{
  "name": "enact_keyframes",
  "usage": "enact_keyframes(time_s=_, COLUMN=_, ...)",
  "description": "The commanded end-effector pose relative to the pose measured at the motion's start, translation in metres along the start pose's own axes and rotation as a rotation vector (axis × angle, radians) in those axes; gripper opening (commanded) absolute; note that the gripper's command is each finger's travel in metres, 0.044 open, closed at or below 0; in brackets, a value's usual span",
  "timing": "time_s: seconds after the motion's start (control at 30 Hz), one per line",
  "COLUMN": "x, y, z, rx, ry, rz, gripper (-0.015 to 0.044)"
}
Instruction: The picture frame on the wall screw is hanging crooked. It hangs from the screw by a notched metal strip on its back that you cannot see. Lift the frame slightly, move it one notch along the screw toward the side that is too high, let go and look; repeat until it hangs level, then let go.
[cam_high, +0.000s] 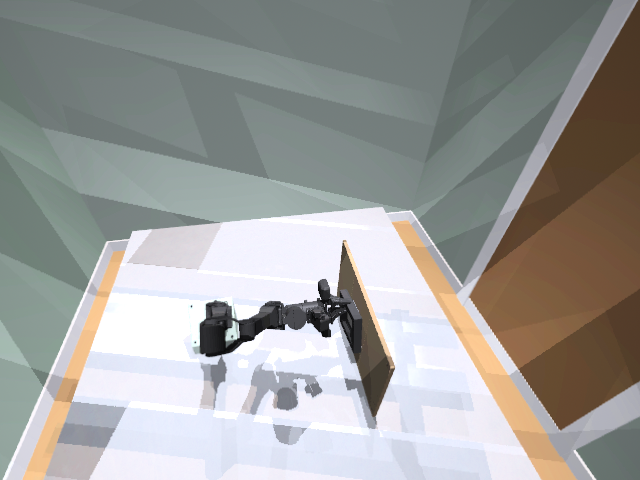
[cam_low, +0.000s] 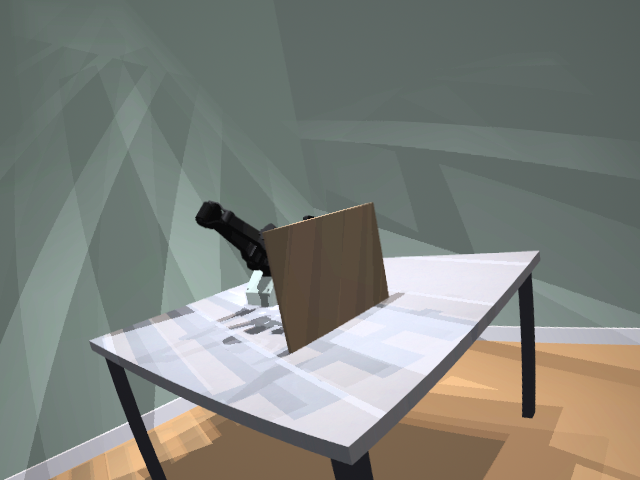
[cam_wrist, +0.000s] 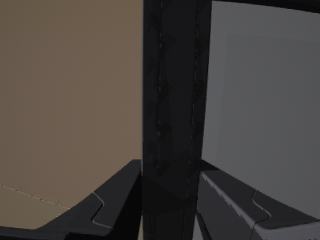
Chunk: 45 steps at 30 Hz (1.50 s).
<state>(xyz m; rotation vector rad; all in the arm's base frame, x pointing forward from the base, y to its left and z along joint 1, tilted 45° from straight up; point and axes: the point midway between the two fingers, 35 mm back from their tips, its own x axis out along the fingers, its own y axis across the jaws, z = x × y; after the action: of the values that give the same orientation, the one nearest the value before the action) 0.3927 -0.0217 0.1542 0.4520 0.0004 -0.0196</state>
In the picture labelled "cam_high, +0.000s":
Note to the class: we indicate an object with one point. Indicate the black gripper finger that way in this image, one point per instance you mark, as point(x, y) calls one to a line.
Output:
point(336, 312)
point(336, 301)

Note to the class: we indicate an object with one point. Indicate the black picture frame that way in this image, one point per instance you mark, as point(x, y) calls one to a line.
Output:
point(351, 322)

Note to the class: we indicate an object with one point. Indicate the brown flat board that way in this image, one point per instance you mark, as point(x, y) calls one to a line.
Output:
point(374, 362)

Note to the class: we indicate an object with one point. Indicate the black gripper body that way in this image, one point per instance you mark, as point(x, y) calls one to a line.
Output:
point(324, 292)

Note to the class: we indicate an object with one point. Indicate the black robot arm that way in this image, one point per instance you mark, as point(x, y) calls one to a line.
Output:
point(272, 315)

